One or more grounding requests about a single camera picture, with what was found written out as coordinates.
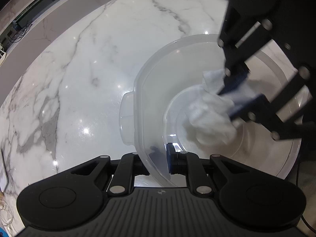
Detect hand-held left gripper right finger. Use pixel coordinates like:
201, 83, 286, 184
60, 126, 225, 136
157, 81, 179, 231
166, 143, 256, 197

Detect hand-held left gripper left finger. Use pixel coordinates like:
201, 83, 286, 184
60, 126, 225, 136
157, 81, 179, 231
62, 152, 150, 197

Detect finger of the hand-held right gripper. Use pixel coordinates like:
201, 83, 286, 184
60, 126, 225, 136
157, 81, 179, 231
228, 66, 311, 141
218, 19, 273, 95

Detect white cloth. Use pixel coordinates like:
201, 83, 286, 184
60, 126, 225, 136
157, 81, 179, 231
183, 69, 250, 147

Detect tangled black cables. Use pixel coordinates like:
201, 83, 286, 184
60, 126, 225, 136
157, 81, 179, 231
7, 22, 32, 43

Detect black soundbar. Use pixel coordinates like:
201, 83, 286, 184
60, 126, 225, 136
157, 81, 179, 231
12, 0, 52, 29

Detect white cable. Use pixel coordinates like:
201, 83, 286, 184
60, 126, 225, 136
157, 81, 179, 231
0, 197, 16, 228

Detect white remote control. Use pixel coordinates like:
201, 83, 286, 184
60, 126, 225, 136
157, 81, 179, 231
0, 148, 10, 192

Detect clear plastic bowl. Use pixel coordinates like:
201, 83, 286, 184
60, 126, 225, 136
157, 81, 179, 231
118, 33, 303, 188

